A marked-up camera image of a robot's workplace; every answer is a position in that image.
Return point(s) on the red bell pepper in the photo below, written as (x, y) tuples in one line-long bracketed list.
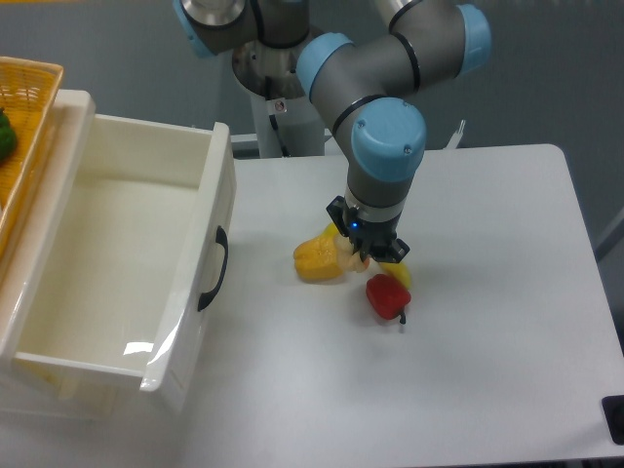
[(388, 297)]

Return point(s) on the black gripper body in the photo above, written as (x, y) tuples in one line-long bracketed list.
[(368, 238)]

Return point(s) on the open white drawer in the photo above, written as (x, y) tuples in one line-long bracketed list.
[(122, 253)]

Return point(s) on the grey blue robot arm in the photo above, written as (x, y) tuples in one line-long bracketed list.
[(304, 84)]

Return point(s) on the round pale bread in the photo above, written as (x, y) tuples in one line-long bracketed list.
[(350, 262)]

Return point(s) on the green bell pepper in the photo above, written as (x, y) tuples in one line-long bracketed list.
[(8, 137)]

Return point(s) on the yellow banana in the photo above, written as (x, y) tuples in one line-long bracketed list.
[(396, 270)]

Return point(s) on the yellow woven basket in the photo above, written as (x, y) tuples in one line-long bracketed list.
[(28, 92)]

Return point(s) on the black object at table edge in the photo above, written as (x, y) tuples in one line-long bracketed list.
[(613, 407)]

